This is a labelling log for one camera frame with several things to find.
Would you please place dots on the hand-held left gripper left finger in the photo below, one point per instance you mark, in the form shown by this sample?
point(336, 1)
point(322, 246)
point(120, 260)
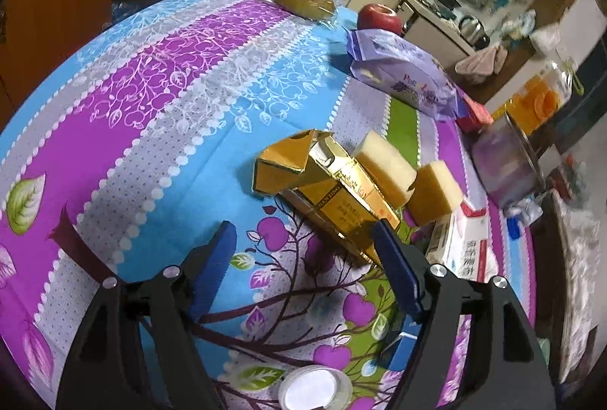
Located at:
point(213, 267)

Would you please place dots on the white plastic sheet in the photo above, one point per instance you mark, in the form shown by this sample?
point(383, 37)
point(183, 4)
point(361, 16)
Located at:
point(581, 258)

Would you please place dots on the hanging white plastic bag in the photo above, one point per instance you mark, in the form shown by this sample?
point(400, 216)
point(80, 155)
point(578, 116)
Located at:
point(545, 38)

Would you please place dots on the yellow sponge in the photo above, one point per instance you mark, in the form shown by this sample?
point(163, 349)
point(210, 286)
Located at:
point(434, 192)
point(386, 163)

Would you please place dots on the metal pot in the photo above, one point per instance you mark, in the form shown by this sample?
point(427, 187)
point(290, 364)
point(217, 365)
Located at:
point(505, 158)

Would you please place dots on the floral purple blue tablecloth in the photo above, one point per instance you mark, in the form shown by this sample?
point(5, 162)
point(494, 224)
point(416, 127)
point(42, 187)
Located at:
point(166, 106)

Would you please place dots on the red apple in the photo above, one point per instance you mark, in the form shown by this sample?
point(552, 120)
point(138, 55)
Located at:
point(378, 17)

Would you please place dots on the white and red box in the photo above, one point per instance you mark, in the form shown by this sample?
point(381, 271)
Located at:
point(462, 244)

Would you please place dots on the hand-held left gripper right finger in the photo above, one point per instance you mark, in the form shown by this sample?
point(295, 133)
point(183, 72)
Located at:
point(398, 267)

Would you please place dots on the gold carton box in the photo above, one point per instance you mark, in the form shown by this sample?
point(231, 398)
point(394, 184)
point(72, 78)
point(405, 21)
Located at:
point(341, 185)

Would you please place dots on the small red box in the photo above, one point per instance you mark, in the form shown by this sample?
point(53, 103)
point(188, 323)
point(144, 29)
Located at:
point(474, 113)

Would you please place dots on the purple tissue packet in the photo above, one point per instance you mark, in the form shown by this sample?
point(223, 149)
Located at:
point(403, 68)

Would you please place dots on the metal kettle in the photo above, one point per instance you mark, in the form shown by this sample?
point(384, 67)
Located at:
point(472, 30)

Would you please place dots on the pink hanging towel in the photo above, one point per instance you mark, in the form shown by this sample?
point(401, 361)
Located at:
point(479, 61)

